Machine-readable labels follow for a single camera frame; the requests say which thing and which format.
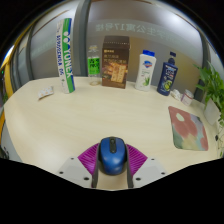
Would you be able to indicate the crumpled white tissue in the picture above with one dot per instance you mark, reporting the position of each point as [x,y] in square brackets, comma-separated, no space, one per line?
[176,94]

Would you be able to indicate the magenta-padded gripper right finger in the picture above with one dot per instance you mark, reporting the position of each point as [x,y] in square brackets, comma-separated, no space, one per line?
[137,161]

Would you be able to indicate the floral pink green mouse pad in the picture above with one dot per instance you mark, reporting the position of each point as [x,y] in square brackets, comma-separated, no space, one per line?
[188,130]

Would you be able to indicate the blue and black computer mouse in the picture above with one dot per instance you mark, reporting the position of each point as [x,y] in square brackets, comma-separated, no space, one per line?
[112,156]

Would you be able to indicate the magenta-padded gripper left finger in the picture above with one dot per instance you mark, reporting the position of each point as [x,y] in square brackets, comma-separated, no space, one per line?
[87,161]

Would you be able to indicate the brown cardboard box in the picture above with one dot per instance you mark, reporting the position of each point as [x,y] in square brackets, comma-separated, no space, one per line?
[115,63]

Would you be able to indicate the small jar with silver lid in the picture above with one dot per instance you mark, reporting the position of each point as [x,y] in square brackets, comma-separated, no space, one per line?
[187,98]

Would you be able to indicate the dark blue pump bottle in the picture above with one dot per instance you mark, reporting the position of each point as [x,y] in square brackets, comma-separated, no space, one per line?
[167,76]

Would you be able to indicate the white green shuttlecock tube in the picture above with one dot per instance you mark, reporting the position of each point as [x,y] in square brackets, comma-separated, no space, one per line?
[66,56]

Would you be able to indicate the green plant in white pot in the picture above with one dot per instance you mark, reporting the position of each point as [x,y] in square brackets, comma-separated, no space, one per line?
[213,110]

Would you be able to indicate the clear bottle with green label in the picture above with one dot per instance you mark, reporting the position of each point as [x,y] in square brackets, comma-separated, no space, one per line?
[94,66]

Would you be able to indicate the white bottle with blue cap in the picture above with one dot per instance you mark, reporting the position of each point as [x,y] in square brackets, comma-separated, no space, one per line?
[145,71]

